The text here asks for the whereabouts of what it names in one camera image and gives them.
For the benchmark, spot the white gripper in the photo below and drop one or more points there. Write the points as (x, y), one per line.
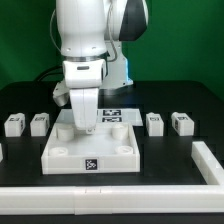
(83, 80)

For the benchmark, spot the white square tabletop tray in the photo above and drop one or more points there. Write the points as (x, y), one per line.
(111, 148)

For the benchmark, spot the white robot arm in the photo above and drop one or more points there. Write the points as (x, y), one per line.
(92, 33)

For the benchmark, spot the white marker tag sheet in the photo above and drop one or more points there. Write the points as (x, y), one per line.
(129, 115)

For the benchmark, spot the white L-shaped obstacle fence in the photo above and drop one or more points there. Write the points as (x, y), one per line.
(207, 198)

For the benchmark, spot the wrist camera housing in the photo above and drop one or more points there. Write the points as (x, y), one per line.
(61, 94)

